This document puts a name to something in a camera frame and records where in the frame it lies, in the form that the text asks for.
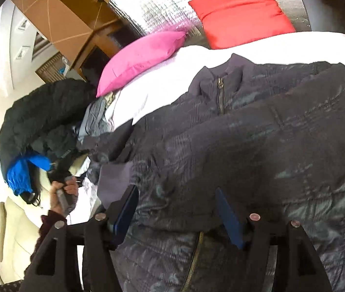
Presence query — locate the dark quilted puffer jacket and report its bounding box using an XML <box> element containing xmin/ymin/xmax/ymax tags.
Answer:
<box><xmin>83</xmin><ymin>55</ymin><xmax>345</xmax><ymax>291</ymax></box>

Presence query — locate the person's left hand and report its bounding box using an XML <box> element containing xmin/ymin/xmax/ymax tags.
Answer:
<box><xmin>49</xmin><ymin>176</ymin><xmax>79</xmax><ymax>217</ymax></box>

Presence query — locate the cream leather sofa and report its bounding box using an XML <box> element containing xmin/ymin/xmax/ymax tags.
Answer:
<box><xmin>0</xmin><ymin>196</ymin><xmax>41</xmax><ymax>285</ymax></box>

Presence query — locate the blue garment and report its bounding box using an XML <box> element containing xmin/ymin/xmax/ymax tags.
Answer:
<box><xmin>5</xmin><ymin>154</ymin><xmax>51</xmax><ymax>196</ymax></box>

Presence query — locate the black coat pile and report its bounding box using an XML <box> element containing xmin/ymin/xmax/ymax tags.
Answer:
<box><xmin>0</xmin><ymin>78</ymin><xmax>96</xmax><ymax>178</ymax></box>

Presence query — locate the grey folded garment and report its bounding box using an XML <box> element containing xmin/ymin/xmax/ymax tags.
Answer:
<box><xmin>77</xmin><ymin>92</ymin><xmax>115</xmax><ymax>143</ymax></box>

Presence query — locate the pale pink bed blanket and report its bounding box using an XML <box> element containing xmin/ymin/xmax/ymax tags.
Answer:
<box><xmin>83</xmin><ymin>32</ymin><xmax>345</xmax><ymax>232</ymax></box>

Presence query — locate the magenta pillow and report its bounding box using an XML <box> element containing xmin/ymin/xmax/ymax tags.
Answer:
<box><xmin>96</xmin><ymin>31</ymin><xmax>186</xmax><ymax>98</ymax></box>

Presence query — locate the red pillow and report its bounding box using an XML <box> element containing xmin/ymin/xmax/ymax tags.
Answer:
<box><xmin>189</xmin><ymin>0</ymin><xmax>296</xmax><ymax>49</ymax></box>

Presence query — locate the silver foil insulation board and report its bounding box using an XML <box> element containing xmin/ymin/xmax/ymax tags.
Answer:
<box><xmin>108</xmin><ymin>0</ymin><xmax>311</xmax><ymax>48</ymax></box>

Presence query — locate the brown wooden column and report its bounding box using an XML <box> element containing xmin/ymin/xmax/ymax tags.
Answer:
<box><xmin>11</xmin><ymin>0</ymin><xmax>118</xmax><ymax>63</ymax></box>

